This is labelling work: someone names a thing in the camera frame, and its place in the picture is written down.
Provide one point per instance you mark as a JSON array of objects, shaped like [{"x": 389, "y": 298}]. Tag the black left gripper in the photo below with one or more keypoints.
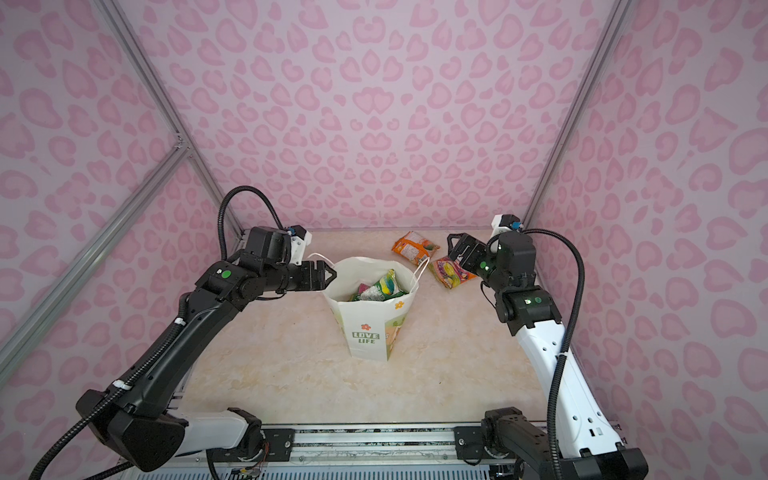
[{"x": 321, "y": 280}]

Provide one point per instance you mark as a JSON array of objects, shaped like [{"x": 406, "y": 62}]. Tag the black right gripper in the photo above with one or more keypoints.
[{"x": 478, "y": 249}]

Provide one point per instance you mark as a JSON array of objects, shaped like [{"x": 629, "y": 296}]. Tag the red yellow candy packet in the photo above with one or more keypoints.
[{"x": 449, "y": 273}]

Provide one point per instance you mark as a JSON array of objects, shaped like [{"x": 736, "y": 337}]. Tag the orange snack packet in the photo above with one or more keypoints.
[{"x": 415, "y": 248}]

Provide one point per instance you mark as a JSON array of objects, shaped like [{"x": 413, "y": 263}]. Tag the green candy packet bottom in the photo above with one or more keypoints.
[{"x": 385, "y": 288}]

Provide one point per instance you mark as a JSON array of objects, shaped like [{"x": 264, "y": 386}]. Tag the white paper bag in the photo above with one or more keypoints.
[{"x": 371, "y": 328}]

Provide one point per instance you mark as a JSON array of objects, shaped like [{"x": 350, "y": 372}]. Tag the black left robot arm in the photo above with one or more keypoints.
[{"x": 131, "y": 416}]

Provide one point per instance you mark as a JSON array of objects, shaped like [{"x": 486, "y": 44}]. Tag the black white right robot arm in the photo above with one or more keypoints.
[{"x": 578, "y": 442}]

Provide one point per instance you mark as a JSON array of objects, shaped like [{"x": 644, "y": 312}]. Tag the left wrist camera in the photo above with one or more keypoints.
[{"x": 282, "y": 246}]

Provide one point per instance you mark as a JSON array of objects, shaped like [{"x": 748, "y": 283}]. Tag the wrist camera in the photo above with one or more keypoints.
[
  {"x": 504, "y": 223},
  {"x": 282, "y": 246}
]

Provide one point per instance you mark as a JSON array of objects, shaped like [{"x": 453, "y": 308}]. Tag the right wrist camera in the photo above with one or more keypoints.
[{"x": 504, "y": 223}]

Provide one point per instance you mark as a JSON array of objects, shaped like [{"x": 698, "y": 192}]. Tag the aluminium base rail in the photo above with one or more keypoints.
[{"x": 356, "y": 451}]

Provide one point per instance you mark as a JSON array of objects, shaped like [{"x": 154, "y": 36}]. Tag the aluminium frame post left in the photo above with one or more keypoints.
[{"x": 129, "y": 41}]

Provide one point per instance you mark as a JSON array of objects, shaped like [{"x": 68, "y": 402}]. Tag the aluminium frame post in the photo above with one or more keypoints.
[
  {"x": 607, "y": 41},
  {"x": 129, "y": 41}
]

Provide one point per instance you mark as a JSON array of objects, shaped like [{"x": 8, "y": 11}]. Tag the aluminium frame post right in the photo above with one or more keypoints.
[{"x": 607, "y": 41}]

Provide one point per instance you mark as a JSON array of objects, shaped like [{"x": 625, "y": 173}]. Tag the aluminium diagonal frame bar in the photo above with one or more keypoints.
[{"x": 39, "y": 319}]

